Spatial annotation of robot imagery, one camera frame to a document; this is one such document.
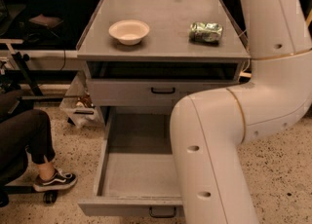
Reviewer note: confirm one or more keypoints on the white paper bowl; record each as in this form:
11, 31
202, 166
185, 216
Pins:
129, 32

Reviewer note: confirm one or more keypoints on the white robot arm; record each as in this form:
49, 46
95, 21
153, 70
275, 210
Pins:
206, 127

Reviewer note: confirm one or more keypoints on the closed grey drawer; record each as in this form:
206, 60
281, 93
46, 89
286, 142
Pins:
120, 92

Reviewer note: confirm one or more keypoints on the black tripod stand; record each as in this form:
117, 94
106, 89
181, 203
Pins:
20, 61

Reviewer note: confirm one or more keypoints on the black office chair base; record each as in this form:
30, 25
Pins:
49, 197

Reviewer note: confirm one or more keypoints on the dark box on shelf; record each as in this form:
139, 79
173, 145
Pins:
47, 22

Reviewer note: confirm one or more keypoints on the grey cabinet with counter top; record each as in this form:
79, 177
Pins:
166, 53

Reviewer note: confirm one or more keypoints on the black drawer handle upper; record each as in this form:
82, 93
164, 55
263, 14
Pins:
163, 91

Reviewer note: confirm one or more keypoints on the seated person's leg dark trousers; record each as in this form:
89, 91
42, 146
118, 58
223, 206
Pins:
27, 127

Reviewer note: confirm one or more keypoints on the open grey bottom drawer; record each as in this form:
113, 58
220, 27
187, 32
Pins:
136, 168

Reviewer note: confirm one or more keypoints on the black and white sneaker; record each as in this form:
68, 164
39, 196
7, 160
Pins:
59, 181

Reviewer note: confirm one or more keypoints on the clear plastic bin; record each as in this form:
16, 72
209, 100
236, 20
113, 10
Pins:
77, 104

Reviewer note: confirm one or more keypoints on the black drawer handle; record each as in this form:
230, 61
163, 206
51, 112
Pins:
162, 212
163, 91

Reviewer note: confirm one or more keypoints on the black drawer handle lower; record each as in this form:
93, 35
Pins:
162, 212

